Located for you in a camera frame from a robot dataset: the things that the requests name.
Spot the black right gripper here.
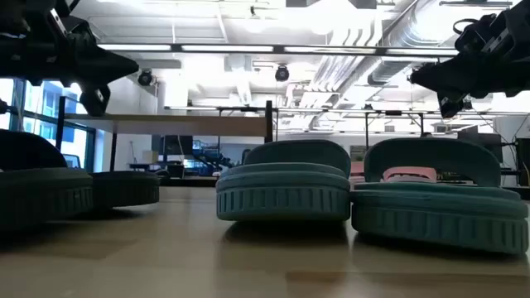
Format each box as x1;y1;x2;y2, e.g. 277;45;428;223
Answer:
409;0;530;120

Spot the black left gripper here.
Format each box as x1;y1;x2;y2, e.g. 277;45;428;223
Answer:
0;0;140;117

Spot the black monitor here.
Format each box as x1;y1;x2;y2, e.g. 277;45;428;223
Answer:
159;135;194;165

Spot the blue equipment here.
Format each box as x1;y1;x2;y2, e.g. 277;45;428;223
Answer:
192;139;234;170

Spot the black slide sandal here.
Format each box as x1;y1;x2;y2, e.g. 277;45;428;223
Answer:
0;128;94;231
90;170;161;209

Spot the long ceiling light bar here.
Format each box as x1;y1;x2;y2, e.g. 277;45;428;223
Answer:
97;42;460;58

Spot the silver ventilation duct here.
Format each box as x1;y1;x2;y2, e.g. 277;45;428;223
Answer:
367;0;456;87

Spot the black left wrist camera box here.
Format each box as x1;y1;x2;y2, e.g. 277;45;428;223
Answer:
67;18;99;47

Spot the green slide sandal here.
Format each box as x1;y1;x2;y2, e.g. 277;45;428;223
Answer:
350;137;530;256
214;139;352;223

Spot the dark screen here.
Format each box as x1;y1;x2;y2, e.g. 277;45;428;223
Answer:
457;131;504;163

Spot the pink slide sandal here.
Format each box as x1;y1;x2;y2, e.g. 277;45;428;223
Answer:
349;161;366;187
383;166;438;184

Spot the wooden shelf black metal frame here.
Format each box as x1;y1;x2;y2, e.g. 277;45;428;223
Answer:
56;95;275;173

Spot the black equipment rack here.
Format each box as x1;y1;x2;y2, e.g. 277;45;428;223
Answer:
500;138;530;187

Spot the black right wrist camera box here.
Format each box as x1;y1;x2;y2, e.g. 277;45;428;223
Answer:
453;14;498;53

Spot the window with dark frame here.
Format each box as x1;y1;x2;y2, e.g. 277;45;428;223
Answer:
0;78;97;173

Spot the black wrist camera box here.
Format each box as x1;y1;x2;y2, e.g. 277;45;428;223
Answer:
453;14;498;53
67;18;99;47

